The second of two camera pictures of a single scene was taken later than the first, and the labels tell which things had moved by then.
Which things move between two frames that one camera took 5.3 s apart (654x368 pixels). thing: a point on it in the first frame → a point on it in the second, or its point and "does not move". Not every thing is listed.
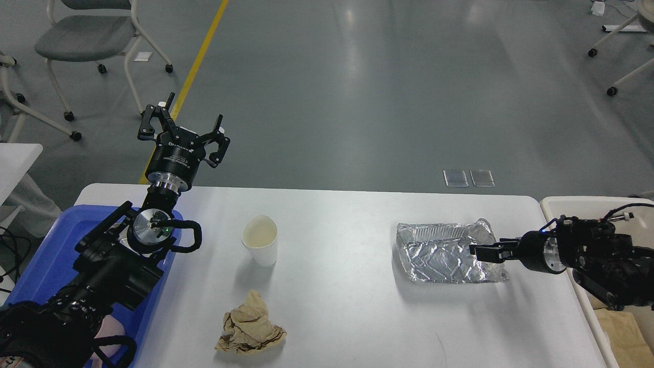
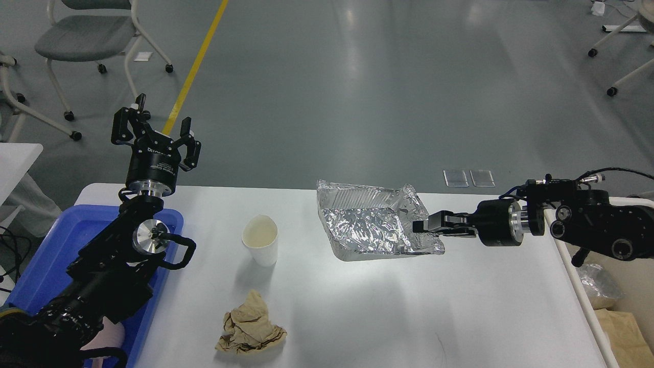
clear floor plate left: [456, 178] does not move
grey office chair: [90, 31] does not move
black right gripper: [538, 251] → [499, 222]
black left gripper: [178, 152] → [154, 165]
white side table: [16, 160] does not move
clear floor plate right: [482, 178] does not move
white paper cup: [260, 236] does not move
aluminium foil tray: [440, 252] → [360, 221]
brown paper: [248, 328] does not move
